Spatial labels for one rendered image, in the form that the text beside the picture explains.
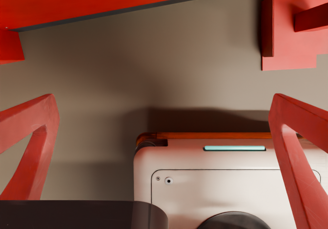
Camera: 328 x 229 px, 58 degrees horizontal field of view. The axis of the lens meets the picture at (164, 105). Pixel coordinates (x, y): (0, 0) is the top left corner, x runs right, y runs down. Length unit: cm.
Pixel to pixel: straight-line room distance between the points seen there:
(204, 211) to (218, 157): 17
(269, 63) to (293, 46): 13
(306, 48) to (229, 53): 26
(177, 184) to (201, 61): 47
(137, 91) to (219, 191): 47
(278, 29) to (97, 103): 69
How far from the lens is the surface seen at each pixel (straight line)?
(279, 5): 108
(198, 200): 94
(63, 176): 127
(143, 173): 91
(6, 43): 114
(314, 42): 112
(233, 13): 116
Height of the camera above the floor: 112
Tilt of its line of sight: 81 degrees down
